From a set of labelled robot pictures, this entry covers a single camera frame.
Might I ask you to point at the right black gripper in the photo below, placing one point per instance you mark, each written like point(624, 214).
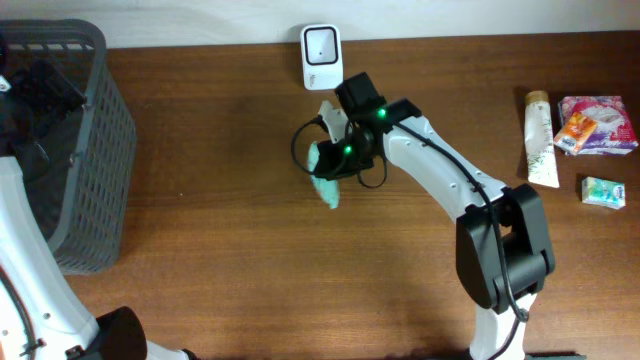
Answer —
point(333, 162)

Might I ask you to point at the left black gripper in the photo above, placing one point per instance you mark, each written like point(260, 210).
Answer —
point(52, 110)

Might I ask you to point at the teal wet wipes pack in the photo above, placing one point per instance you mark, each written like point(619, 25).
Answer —
point(328, 190)

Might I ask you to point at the white tube with brown cap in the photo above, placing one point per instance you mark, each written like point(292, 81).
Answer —
point(538, 140)

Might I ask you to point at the orange small tissue pack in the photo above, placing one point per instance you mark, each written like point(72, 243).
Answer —
point(575, 133)

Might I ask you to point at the teal small tissue pack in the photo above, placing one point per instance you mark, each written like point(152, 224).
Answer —
point(604, 193)

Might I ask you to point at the red purple white packet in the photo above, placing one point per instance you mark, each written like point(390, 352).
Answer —
point(614, 134)

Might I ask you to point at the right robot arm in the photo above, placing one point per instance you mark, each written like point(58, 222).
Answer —
point(503, 248)

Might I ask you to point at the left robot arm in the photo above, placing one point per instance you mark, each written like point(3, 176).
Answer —
point(41, 316)

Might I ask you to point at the grey plastic mesh basket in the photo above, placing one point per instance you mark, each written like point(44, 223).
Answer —
point(79, 203)

